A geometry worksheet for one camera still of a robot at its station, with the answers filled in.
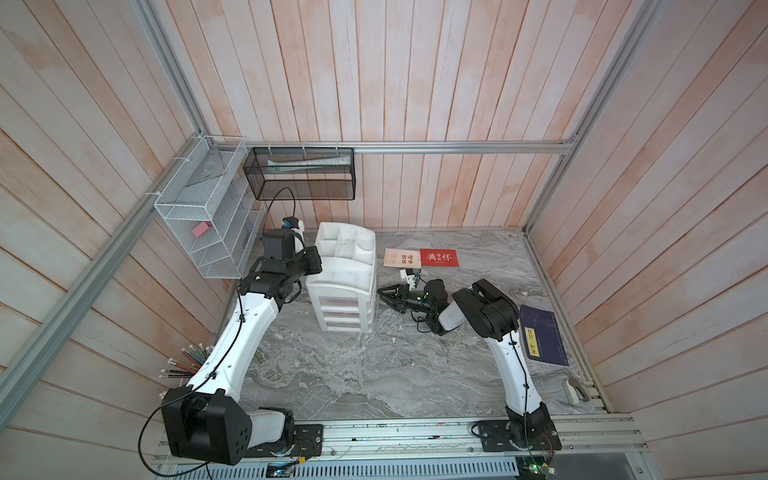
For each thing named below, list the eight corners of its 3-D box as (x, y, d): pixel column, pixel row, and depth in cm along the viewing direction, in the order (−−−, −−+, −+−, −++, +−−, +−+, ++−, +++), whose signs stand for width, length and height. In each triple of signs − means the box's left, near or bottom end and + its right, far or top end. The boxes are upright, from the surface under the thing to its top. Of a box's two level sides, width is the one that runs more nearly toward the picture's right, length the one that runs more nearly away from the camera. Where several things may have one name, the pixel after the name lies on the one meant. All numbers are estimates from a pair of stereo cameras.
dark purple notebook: (526, 358, 89) (529, 355, 87) (520, 309, 100) (523, 305, 98) (563, 365, 88) (567, 362, 86) (553, 315, 99) (556, 311, 97)
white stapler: (569, 405, 81) (574, 403, 79) (560, 380, 85) (564, 377, 83) (587, 405, 81) (592, 403, 79) (577, 380, 85) (581, 377, 83)
